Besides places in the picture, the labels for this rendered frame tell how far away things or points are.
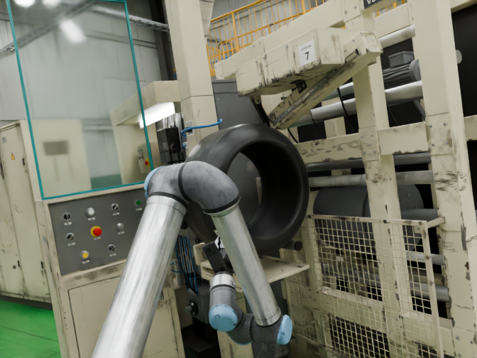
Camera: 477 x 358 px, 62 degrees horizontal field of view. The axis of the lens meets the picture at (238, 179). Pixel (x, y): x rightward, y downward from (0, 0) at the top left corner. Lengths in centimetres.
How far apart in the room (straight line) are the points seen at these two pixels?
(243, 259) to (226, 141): 59
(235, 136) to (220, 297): 65
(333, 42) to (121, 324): 128
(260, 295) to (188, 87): 112
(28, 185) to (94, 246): 276
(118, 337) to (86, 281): 109
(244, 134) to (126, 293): 87
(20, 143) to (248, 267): 391
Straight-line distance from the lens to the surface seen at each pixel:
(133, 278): 104
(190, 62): 203
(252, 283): 124
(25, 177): 485
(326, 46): 169
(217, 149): 160
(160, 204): 111
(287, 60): 179
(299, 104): 193
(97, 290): 210
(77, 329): 213
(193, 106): 198
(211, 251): 143
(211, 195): 108
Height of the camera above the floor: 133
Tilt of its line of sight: 3 degrees down
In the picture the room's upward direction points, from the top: 9 degrees counter-clockwise
